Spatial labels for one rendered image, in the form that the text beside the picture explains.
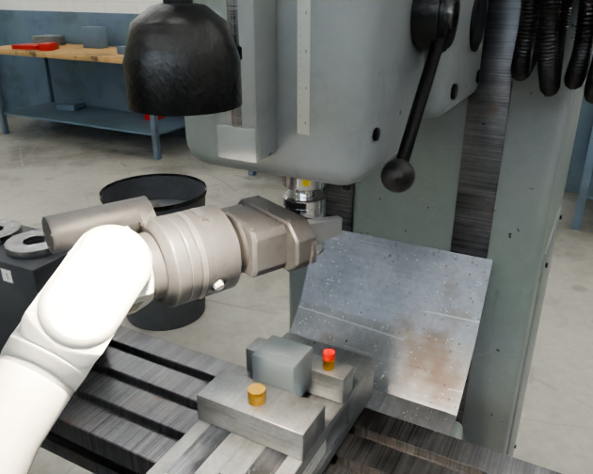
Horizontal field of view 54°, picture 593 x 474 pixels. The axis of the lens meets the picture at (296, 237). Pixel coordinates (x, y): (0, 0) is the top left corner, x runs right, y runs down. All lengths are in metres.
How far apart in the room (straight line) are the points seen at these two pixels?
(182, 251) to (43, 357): 0.14
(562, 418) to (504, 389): 1.34
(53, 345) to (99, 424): 0.44
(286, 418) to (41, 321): 0.33
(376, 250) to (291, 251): 0.47
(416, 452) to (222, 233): 0.45
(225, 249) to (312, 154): 0.12
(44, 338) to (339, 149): 0.28
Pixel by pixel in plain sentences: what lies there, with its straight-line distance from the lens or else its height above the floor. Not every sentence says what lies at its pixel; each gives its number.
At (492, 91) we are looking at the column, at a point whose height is 1.33.
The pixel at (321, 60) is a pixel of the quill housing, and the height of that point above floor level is 1.42.
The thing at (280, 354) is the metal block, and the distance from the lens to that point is 0.74.
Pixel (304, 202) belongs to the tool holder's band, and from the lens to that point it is 0.62.
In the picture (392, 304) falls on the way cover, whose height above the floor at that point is 0.97.
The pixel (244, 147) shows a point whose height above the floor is 1.35.
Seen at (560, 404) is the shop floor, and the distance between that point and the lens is 2.52.
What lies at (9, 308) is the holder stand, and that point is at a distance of 1.03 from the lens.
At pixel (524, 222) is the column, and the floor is 1.14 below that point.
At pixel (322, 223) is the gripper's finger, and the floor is 1.24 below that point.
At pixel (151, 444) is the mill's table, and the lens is 0.86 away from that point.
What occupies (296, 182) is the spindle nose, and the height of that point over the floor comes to 1.29.
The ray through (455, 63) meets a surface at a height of 1.40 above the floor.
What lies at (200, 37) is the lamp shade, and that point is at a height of 1.45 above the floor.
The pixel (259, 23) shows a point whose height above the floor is 1.45.
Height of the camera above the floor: 1.48
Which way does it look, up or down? 24 degrees down
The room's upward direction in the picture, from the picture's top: straight up
